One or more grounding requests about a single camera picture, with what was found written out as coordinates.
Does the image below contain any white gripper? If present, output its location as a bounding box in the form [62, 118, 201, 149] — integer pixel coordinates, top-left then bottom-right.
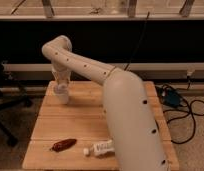
[53, 80, 69, 104]

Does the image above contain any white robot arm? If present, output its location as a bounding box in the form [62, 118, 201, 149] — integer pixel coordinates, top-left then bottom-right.
[42, 36, 170, 171]

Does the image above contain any wooden table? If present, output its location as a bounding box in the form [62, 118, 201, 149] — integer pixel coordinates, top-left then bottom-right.
[21, 80, 180, 171]

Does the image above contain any black office chair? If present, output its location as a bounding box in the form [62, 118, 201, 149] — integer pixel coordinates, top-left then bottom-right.
[0, 60, 33, 148]

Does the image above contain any white tube bottle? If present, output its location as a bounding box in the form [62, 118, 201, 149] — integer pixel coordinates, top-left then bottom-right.
[83, 140, 115, 157]

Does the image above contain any black hanging cable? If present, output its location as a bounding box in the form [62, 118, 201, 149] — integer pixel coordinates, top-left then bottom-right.
[123, 11, 151, 72]

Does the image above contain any black cable bundle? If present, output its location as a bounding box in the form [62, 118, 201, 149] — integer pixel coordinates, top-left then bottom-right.
[155, 75, 204, 145]

